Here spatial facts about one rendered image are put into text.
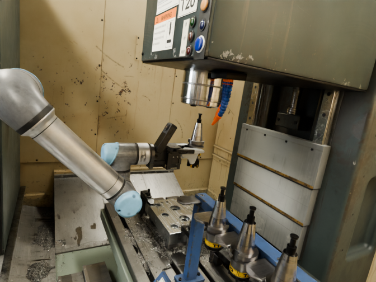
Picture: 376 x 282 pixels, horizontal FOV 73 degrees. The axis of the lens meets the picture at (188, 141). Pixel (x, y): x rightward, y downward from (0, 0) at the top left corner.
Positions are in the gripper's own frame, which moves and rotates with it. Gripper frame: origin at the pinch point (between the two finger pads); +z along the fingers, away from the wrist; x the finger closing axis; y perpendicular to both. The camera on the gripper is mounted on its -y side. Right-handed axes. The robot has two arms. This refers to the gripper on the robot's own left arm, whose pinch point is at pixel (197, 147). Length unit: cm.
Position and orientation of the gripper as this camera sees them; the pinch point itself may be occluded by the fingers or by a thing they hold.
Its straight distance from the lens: 97.6
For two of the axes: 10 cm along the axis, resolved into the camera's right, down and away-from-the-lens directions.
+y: -1.3, 9.7, 2.1
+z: 8.7, 0.1, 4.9
